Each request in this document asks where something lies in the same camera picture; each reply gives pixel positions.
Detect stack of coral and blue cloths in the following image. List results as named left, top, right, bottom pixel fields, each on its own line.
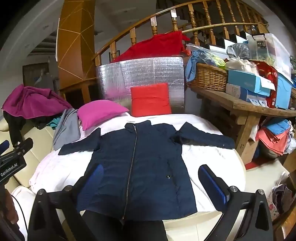
left=255, top=118, right=295, bottom=156

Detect white and pink fleece blanket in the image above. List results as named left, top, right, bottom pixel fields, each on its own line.
left=29, top=112, right=247, bottom=230

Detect person's left forearm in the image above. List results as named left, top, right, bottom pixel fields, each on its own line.
left=0, top=186, right=25, bottom=241

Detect navy blue zip jacket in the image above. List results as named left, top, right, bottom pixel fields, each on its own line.
left=58, top=120, right=236, bottom=221

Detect light blue plastic bin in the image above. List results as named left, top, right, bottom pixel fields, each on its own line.
left=275, top=73, right=295, bottom=110

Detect wicker basket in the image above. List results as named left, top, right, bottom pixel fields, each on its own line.
left=186, top=62, right=230, bottom=93

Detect floral cloth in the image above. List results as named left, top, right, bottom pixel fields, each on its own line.
left=268, top=183, right=295, bottom=222

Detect silver foil insulation board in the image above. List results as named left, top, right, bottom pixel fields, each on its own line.
left=95, top=56, right=186, bottom=115

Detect wooden stair railing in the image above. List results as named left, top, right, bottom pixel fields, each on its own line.
left=92, top=0, right=270, bottom=68

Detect blue cardboard box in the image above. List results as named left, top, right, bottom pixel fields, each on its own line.
left=227, top=69, right=276, bottom=98

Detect orange wooden pillar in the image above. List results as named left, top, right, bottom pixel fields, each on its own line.
left=56, top=0, right=96, bottom=103

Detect white cardboard box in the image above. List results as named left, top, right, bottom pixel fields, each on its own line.
left=225, top=83, right=267, bottom=108

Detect grey garment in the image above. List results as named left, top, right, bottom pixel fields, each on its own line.
left=53, top=108, right=81, bottom=151

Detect red cloth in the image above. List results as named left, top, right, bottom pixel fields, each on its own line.
left=110, top=31, right=188, bottom=63

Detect teal cloth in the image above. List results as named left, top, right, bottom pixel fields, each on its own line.
left=46, top=118, right=62, bottom=131

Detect magenta garment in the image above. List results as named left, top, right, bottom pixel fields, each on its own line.
left=2, top=84, right=73, bottom=120

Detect red gift box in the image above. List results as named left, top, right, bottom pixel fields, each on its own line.
left=254, top=61, right=282, bottom=108

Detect plastic bag with grey contents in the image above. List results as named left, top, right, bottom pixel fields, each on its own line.
left=227, top=43, right=251, bottom=61

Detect brown cardboard box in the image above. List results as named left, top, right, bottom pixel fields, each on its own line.
left=240, top=138, right=260, bottom=163

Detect person's legs in black pants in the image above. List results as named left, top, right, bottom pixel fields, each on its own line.
left=82, top=209, right=168, bottom=241

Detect magenta pillow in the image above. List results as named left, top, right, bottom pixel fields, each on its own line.
left=77, top=100, right=130, bottom=131

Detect black garment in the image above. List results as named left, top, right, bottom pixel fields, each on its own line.
left=5, top=115, right=55, bottom=147

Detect red pillow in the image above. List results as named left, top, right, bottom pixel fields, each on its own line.
left=130, top=83, right=172, bottom=117

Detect cream leather sofa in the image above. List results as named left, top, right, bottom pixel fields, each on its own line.
left=0, top=113, right=60, bottom=193

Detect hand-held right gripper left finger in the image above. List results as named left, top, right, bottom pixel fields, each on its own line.
left=27, top=163, right=105, bottom=241

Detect white plastic bag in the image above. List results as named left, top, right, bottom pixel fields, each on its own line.
left=225, top=58, right=260, bottom=75

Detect wooden table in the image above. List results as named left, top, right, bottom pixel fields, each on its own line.
left=188, top=85, right=296, bottom=161

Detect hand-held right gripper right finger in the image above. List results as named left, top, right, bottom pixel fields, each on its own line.
left=198, top=164, right=281, bottom=241

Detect blue cloth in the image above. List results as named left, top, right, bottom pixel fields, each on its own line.
left=184, top=49, right=220, bottom=83

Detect clear plastic storage bin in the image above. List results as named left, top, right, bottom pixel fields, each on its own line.
left=246, top=33, right=293, bottom=80

